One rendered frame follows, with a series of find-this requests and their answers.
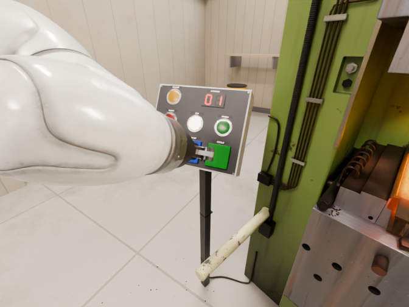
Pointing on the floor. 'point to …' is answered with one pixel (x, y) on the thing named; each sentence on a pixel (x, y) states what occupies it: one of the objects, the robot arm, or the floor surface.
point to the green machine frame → (321, 162)
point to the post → (205, 187)
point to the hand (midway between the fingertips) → (204, 153)
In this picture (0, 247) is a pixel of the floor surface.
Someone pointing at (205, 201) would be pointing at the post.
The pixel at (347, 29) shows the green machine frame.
